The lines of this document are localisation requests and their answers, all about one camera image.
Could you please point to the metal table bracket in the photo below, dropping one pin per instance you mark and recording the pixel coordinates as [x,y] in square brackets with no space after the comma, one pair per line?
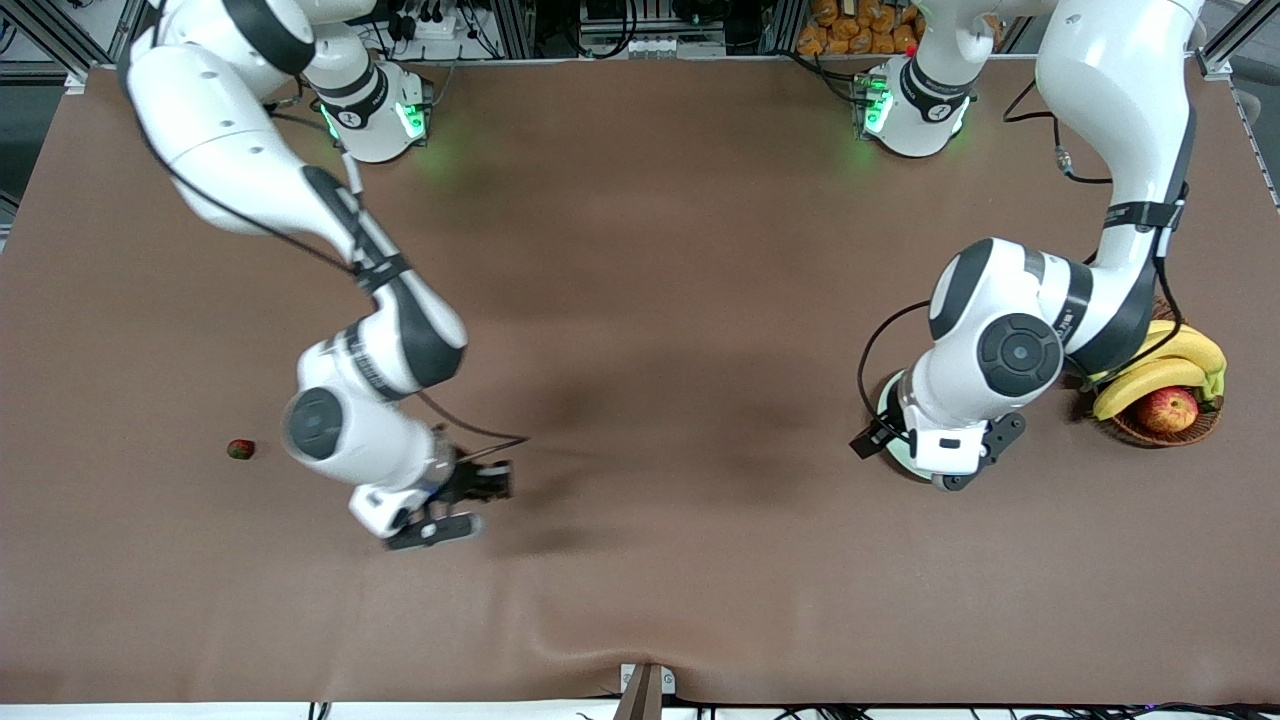
[645,690]

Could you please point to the red apple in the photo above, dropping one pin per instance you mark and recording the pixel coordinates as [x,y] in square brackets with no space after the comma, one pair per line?
[1167,409]

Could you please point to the dark red green strawberry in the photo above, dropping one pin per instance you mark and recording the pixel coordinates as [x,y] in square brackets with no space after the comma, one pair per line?
[240,449]

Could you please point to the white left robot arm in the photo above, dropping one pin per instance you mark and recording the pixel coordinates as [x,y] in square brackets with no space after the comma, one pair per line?
[1110,80]

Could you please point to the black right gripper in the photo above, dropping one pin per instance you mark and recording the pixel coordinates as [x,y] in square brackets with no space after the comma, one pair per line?
[474,481]

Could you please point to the yellow banana bunch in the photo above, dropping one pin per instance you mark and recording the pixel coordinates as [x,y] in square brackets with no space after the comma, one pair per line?
[1150,380]

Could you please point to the brown wicker basket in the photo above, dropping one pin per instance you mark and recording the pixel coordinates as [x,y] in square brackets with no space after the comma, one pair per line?
[1150,437]

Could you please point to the white power strip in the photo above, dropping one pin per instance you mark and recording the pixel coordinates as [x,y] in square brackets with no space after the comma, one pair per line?
[650,46]
[430,25]

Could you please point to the light green plate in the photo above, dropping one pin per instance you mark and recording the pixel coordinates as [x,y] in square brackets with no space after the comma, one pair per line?
[893,395]

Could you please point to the brown table cloth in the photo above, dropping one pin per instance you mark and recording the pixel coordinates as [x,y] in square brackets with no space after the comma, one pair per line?
[640,300]

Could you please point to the orange bread rolls pile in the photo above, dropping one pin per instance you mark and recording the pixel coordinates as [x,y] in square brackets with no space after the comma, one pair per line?
[860,25]

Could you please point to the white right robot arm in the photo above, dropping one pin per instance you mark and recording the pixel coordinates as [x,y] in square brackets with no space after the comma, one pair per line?
[220,130]

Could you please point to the aluminium frame profile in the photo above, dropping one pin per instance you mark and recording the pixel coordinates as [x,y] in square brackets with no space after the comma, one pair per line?
[1215,65]
[60,50]

